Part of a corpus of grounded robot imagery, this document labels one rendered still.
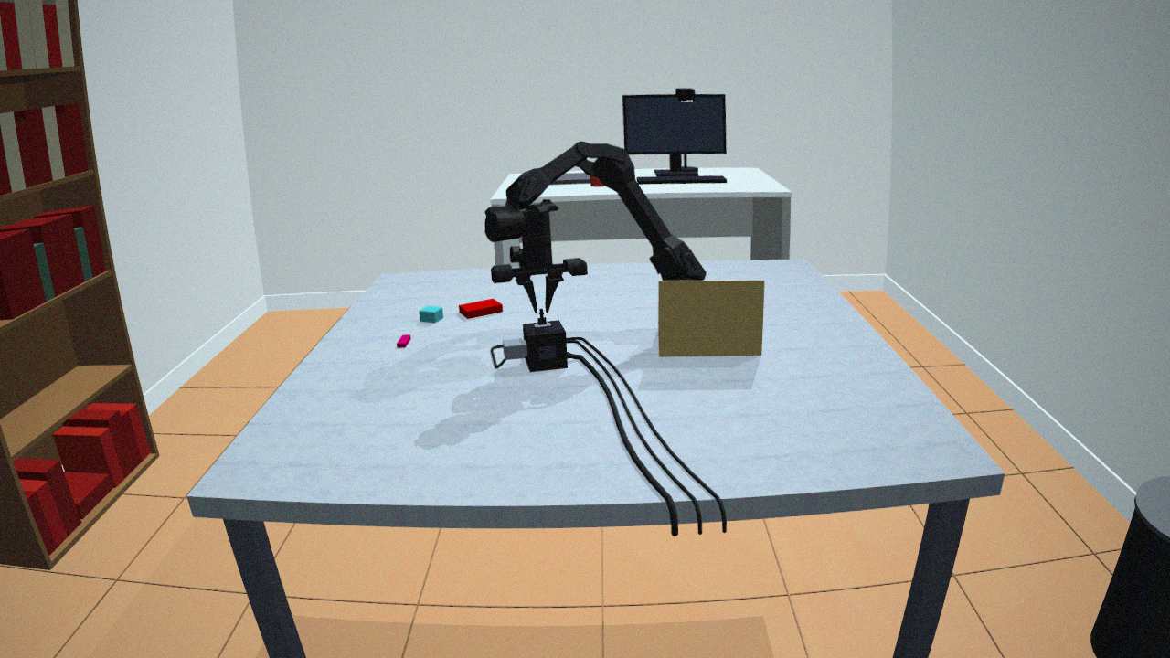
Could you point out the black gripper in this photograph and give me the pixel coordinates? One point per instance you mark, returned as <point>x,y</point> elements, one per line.
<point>537,259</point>

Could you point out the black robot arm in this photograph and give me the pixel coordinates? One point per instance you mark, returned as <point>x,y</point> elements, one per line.
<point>672,258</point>

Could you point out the red rectangular block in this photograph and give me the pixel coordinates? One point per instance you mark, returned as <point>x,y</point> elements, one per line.
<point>480,308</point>

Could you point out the teal cube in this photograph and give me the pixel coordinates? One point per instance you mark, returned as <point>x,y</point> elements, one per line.
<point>431,314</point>

